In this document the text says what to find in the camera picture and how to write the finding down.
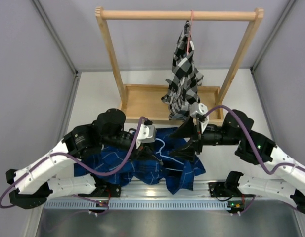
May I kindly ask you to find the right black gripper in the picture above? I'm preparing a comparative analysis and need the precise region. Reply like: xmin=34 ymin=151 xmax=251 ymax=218
xmin=169 ymin=113 xmax=241 ymax=162

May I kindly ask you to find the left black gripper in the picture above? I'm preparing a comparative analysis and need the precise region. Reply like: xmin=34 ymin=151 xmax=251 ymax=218
xmin=102 ymin=130 xmax=160 ymax=163

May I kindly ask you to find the light blue wire hanger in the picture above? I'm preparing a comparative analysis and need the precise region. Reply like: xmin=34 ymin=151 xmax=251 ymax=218
xmin=155 ymin=138 xmax=194 ymax=175

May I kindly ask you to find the blue plaid shirt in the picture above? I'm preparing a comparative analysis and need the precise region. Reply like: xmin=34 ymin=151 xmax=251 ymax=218
xmin=83 ymin=127 xmax=206 ymax=194

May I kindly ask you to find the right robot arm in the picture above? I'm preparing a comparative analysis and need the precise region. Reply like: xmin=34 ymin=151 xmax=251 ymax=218
xmin=171 ymin=107 xmax=305 ymax=215

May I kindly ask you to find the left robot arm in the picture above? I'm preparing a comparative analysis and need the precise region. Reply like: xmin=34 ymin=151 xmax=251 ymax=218
xmin=3 ymin=109 xmax=157 ymax=209

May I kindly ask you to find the black white plaid shirt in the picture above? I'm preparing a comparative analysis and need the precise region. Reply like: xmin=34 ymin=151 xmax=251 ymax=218
xmin=161 ymin=21 xmax=204 ymax=121

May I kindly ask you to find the wooden clothes rack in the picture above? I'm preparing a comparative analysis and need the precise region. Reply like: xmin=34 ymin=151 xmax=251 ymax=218
xmin=95 ymin=6 xmax=264 ymax=125

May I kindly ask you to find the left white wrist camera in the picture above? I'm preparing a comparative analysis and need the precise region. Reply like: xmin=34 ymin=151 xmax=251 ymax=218
xmin=136 ymin=120 xmax=157 ymax=146

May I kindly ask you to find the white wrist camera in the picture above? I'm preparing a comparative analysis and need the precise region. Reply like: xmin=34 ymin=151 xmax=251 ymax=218
xmin=189 ymin=102 xmax=209 ymax=134
xmin=136 ymin=120 xmax=157 ymax=146

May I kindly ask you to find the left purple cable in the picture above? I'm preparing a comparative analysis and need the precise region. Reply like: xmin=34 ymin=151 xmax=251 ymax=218
xmin=0 ymin=116 xmax=149 ymax=210

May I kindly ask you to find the purple cable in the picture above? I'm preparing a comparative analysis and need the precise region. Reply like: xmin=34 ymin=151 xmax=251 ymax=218
xmin=0 ymin=116 xmax=149 ymax=210
xmin=204 ymin=105 xmax=305 ymax=175

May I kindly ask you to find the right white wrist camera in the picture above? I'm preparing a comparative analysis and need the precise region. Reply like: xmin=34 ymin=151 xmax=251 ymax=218
xmin=189 ymin=102 xmax=209 ymax=134

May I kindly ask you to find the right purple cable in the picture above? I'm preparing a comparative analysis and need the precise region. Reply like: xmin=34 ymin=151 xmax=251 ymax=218
xmin=204 ymin=105 xmax=305 ymax=175

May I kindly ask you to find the aluminium mounting rail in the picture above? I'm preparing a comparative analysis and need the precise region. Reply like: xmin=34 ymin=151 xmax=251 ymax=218
xmin=102 ymin=179 xmax=301 ymax=198

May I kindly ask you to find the perforated cable duct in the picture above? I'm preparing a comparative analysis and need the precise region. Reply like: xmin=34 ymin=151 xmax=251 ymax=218
xmin=44 ymin=199 xmax=231 ymax=211

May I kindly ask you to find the pink wire hanger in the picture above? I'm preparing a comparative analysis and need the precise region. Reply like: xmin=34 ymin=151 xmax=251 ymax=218
xmin=186 ymin=9 xmax=194 ymax=55

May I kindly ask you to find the left aluminium frame post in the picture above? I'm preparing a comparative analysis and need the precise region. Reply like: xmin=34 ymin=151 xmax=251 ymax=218
xmin=31 ymin=0 xmax=80 ymax=75

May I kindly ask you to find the aluminium frame post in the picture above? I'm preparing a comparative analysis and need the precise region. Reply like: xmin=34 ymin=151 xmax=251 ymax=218
xmin=250 ymin=0 xmax=298 ymax=74
xmin=31 ymin=0 xmax=80 ymax=75

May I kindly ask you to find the right aluminium frame post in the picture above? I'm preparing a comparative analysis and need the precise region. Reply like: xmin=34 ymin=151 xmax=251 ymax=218
xmin=250 ymin=0 xmax=298 ymax=74

